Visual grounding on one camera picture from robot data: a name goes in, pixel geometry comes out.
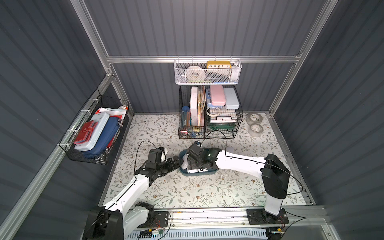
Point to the light grey pencil case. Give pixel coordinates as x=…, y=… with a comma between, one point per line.
x=232, y=101

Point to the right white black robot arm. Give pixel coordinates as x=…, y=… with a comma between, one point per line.
x=270, y=170

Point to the white mesh hanging basket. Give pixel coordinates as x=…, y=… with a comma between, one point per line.
x=213, y=76

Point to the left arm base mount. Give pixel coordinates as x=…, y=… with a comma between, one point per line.
x=156, y=220

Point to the small circuit board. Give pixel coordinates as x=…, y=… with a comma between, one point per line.
x=150, y=234

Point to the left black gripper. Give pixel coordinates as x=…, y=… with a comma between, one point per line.
x=172, y=163

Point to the clear tape roll front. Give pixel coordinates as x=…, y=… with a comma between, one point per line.
x=255, y=130

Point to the pink pencil case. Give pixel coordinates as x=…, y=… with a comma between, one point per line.
x=217, y=95

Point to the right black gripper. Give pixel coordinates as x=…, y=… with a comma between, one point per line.
x=192, y=161

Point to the red wallet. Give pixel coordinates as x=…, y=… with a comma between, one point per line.
x=85, y=132

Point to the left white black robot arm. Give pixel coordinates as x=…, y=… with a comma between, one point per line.
x=116, y=219

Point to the white box upright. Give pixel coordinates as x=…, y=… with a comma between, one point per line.
x=194, y=106

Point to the white tape roll in basket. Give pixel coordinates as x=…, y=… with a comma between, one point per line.
x=195, y=74

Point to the aluminium rail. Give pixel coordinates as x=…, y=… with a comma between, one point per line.
x=206, y=222

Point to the clear tape roll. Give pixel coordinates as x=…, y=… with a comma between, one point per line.
x=255, y=130
x=254, y=118

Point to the black wire desk organizer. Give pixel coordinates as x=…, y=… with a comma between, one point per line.
x=216, y=122

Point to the white computer mouse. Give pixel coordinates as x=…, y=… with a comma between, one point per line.
x=185, y=163

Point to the black wire wall basket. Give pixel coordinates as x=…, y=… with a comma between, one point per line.
x=98, y=103

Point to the clear tape roll rear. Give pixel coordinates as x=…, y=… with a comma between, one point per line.
x=254, y=118

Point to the blue zip case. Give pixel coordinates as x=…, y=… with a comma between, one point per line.
x=111, y=128

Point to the white plastic case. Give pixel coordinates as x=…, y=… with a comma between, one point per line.
x=101, y=119

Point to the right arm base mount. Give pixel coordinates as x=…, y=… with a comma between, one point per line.
x=261, y=217

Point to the yellow clock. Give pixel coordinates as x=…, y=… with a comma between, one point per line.
x=219, y=65

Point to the teal plastic storage box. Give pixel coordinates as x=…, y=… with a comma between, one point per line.
x=192, y=169

